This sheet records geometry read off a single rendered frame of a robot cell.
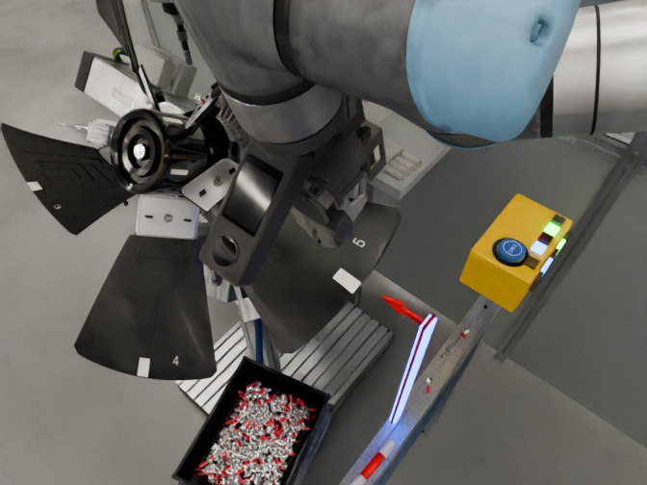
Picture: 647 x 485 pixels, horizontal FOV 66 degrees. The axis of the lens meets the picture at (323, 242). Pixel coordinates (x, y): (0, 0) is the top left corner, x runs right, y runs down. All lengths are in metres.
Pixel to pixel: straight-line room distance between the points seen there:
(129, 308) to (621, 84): 0.70
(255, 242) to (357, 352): 1.43
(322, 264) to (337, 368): 1.16
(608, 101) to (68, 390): 1.89
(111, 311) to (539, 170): 0.98
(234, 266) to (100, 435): 1.56
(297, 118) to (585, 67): 0.16
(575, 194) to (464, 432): 0.89
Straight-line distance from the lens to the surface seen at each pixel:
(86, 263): 2.28
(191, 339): 0.83
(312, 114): 0.31
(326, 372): 1.74
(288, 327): 0.60
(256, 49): 0.25
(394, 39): 0.21
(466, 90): 0.20
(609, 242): 1.36
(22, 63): 3.61
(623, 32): 0.33
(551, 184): 1.31
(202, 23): 0.26
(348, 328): 1.82
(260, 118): 0.31
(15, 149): 1.01
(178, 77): 1.04
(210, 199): 0.70
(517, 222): 0.86
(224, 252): 0.38
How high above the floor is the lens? 1.69
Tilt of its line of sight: 53 degrees down
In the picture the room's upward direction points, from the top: straight up
